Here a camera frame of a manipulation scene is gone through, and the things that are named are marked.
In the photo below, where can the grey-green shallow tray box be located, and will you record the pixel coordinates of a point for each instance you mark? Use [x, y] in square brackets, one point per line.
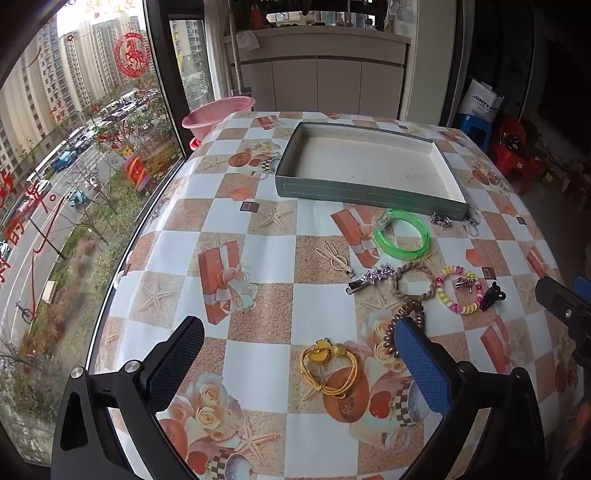
[360, 161]

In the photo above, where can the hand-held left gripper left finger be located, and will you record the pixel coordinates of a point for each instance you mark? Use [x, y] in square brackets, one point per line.
[178, 364]

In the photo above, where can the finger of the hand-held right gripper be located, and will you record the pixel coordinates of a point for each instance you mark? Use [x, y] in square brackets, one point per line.
[582, 285]
[556, 300]

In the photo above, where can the white cloth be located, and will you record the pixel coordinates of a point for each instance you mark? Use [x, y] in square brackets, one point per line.
[247, 41]

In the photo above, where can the blue plastic stool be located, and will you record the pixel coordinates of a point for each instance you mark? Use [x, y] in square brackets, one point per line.
[475, 127]

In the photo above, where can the beige rabbit hair clip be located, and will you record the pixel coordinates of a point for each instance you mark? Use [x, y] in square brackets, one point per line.
[344, 265]

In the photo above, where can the red horse window sticker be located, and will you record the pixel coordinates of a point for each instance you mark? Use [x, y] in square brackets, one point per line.
[133, 55]

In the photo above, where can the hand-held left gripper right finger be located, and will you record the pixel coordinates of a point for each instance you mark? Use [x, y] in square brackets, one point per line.
[425, 369]

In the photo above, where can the red plastic container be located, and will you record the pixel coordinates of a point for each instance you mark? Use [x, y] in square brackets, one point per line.
[195, 144]

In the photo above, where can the red calligraphy window decal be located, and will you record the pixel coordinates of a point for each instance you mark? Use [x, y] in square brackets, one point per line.
[14, 226]

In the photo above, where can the black claw hair clip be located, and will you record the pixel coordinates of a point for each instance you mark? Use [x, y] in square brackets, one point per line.
[491, 295]

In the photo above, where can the green translucent bangle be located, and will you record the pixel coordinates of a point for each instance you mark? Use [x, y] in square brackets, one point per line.
[383, 242]

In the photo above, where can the pink plastic basin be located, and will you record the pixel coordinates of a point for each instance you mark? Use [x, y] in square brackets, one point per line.
[207, 120]

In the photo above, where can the white cabinet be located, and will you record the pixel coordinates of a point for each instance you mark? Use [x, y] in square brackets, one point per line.
[323, 83]

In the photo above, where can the red plastic chair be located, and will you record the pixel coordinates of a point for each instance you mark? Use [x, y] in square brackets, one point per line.
[512, 157]

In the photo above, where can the silver star hair clip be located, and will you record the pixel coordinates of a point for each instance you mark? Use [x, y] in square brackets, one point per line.
[369, 278]

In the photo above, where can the white printed bag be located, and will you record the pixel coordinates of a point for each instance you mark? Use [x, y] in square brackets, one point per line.
[480, 101]

